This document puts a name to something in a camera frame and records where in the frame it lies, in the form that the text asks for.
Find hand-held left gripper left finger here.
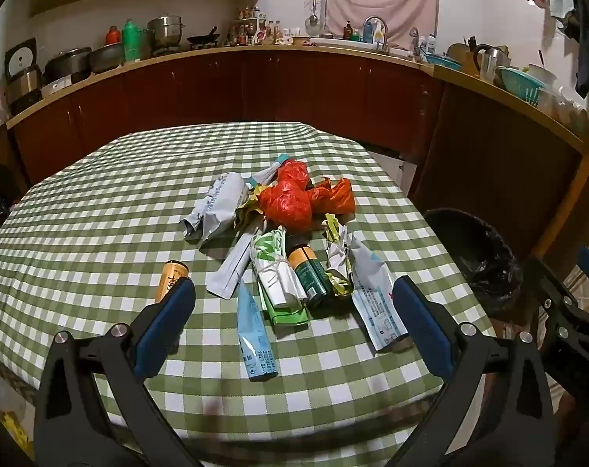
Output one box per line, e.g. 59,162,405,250
32,277,198,467

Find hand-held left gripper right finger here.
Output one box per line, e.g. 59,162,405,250
392,275,558,467

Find orange drink can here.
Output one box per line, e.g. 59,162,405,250
155,260,190,305

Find white blue printed packet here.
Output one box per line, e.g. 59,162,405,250
345,233,412,353

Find white pouch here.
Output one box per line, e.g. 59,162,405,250
206,224,266,298

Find black bin with liner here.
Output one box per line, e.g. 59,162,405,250
423,208,524,322

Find light blue tube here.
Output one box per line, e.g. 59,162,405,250
236,279,280,381

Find yellow gold wrapper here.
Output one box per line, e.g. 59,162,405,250
324,213,357,297

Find white green packet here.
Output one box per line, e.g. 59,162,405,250
250,228,307,309

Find grey mailer bag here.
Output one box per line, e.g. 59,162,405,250
180,172,256,244

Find green spray can orange cap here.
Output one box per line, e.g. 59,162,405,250
287,246,335,307

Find small yellow wrapper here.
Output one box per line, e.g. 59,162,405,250
233,184,268,228

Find orange plastic bag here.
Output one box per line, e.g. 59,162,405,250
308,176,356,215

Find red plastic bag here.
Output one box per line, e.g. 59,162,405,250
259,160,315,230

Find green white checked tablecloth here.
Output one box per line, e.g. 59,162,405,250
0,121,499,453

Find brown wooden counter unit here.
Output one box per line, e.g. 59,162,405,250
411,63,587,273

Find clear plastic containers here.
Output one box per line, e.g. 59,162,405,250
547,85,589,134

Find yellow bag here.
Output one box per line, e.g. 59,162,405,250
0,406,35,458

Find teal plastic basket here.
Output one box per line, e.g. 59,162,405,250
499,65,545,105

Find white bowl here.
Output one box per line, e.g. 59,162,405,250
528,63,558,88

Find steel kettle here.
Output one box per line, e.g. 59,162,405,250
473,44,512,83

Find wooden cutting board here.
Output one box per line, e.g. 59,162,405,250
445,43,477,71

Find shallow teal dish basket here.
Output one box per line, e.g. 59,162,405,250
425,53,463,71

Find dark red base cabinets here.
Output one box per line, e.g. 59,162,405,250
0,49,446,190

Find grey metal bowl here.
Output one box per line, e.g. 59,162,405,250
89,43,126,71

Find large dark pot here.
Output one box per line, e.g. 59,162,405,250
44,47,93,86

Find steel rice cooker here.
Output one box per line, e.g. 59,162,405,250
5,38,44,118

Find green thermos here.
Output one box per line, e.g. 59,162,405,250
121,19,146,63

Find black wok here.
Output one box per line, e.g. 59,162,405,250
186,26,221,46

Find steel stockpot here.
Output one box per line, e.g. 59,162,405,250
147,14,185,49

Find white sink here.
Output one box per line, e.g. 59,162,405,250
310,36,422,56

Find spice rack with bottles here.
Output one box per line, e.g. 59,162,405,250
229,7,268,46

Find steel sink faucet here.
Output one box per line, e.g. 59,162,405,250
364,16,390,53

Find row of sauce bottles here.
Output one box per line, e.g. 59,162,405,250
267,19,295,40

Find pink hanging towel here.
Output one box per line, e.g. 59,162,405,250
326,0,441,47

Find hanging metal strainer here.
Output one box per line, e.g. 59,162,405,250
304,0,322,35

